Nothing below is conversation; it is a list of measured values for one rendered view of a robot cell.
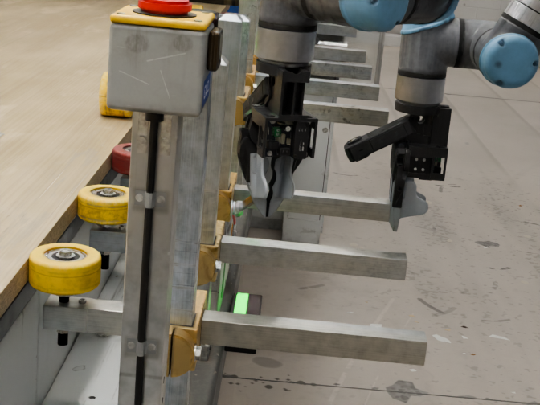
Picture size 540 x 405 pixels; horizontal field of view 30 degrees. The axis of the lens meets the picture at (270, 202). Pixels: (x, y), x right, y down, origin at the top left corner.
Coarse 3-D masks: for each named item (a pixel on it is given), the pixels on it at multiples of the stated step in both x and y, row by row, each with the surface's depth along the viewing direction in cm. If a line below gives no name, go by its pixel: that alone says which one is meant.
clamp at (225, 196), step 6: (234, 174) 165; (234, 180) 162; (234, 186) 160; (222, 192) 156; (228, 192) 156; (222, 198) 154; (228, 198) 156; (222, 204) 154; (228, 204) 155; (222, 210) 155; (228, 210) 155; (222, 216) 155; (228, 216) 157
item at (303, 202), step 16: (128, 176) 162; (240, 192) 161; (304, 192) 163; (320, 192) 164; (256, 208) 162; (288, 208) 162; (304, 208) 162; (320, 208) 161; (336, 208) 161; (352, 208) 161; (368, 208) 161; (384, 208) 161
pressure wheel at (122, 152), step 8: (128, 144) 164; (112, 152) 160; (120, 152) 158; (128, 152) 159; (112, 160) 160; (120, 160) 158; (128, 160) 158; (112, 168) 160; (120, 168) 159; (128, 168) 158
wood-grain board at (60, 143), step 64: (0, 0) 335; (64, 0) 352; (128, 0) 370; (0, 64) 224; (64, 64) 231; (0, 128) 169; (64, 128) 173; (128, 128) 177; (0, 192) 135; (64, 192) 138; (0, 256) 113
